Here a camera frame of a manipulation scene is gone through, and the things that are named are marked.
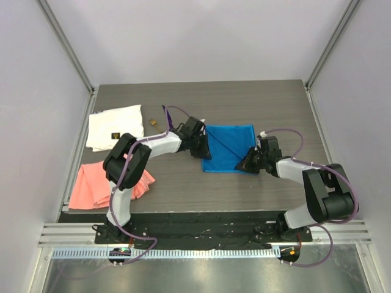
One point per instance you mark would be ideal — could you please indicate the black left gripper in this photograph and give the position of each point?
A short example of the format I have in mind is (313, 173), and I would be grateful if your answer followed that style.
(204, 152)

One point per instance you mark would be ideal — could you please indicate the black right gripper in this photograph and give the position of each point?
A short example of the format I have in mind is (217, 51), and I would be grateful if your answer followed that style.
(246, 165)

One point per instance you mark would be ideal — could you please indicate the blue cloth napkin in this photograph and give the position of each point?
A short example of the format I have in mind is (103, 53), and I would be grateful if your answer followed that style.
(228, 147)

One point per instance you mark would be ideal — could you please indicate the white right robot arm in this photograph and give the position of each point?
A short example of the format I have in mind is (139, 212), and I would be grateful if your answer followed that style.
(329, 197)

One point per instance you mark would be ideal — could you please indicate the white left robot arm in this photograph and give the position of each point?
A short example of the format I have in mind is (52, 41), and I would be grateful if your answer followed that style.
(126, 163)

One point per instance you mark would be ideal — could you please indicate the purple plastic knife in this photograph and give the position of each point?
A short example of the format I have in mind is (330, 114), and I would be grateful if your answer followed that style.
(168, 118)

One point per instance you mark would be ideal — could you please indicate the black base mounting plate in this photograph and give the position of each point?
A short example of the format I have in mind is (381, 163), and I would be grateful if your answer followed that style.
(205, 230)

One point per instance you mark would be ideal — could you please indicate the white folded cloth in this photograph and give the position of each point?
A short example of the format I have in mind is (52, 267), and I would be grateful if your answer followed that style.
(106, 127)

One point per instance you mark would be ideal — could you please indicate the pink folded cloth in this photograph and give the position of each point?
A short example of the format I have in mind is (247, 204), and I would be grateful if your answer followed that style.
(92, 189)

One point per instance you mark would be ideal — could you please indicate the green handled gold fork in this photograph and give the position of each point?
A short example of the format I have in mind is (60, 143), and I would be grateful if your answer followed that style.
(154, 123)

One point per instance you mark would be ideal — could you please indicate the horizontal aluminium frame rail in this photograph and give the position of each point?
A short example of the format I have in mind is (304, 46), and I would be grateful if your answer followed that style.
(82, 234)

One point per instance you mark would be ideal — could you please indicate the slotted cable duct rail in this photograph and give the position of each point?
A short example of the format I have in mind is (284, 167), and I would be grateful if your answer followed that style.
(120, 252)

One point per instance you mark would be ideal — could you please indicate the left aluminium frame post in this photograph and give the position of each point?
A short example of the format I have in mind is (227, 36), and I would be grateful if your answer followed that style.
(64, 42)

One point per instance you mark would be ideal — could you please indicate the aluminium frame post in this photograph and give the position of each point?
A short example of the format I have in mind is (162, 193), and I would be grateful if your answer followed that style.
(64, 42)
(341, 26)

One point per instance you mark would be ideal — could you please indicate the right aluminium frame post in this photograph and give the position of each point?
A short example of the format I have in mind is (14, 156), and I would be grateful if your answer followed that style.
(341, 26)

